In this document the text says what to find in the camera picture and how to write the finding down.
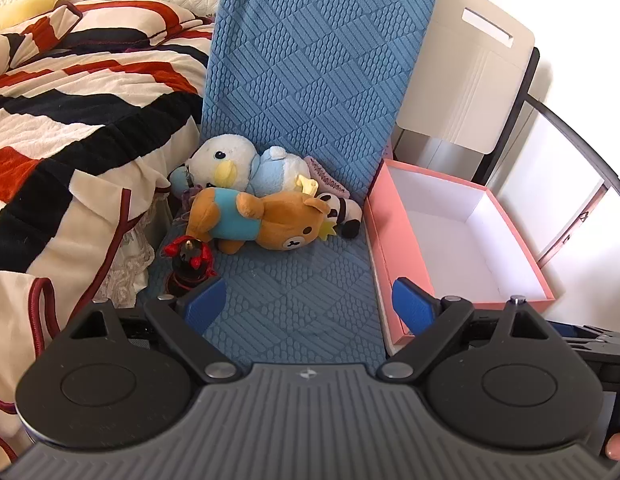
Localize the blue textured cushion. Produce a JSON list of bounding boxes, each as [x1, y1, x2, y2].
[[140, 0, 439, 366]]

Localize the lace bed skirt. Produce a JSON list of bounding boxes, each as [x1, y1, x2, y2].
[[97, 192, 174, 307]]

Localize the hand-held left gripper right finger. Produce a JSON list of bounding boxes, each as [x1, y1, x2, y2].
[[376, 276, 558, 383]]

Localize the yellow pillow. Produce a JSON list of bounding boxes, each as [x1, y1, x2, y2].
[[0, 0, 59, 36]]

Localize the brown bear plush toy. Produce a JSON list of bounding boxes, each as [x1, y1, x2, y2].
[[185, 187, 341, 256]]

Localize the pink cardboard box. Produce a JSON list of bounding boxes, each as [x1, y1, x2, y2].
[[364, 158, 557, 359]]

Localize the purple scrunchie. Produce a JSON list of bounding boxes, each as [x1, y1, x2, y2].
[[181, 182, 206, 209]]

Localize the white framed panel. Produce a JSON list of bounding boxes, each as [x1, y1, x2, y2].
[[490, 100, 617, 269]]

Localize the blue white penguin plush toy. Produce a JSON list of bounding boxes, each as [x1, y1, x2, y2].
[[169, 133, 318, 199]]

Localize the panda plush toy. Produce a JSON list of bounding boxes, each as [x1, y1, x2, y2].
[[315, 192, 364, 240]]

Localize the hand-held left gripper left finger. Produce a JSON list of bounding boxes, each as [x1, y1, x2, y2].
[[60, 277, 243, 383]]

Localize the striped fleece blanket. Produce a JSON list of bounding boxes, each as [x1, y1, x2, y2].
[[0, 0, 216, 461]]

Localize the red black figure toy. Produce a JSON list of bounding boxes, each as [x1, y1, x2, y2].
[[162, 237, 219, 301]]

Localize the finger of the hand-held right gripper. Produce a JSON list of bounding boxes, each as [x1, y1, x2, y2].
[[546, 322, 620, 357]]

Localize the pink ribbed hair accessory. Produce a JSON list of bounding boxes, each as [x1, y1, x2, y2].
[[304, 156, 349, 200]]

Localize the white chair black frame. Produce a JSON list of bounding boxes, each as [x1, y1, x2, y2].
[[390, 0, 542, 186]]

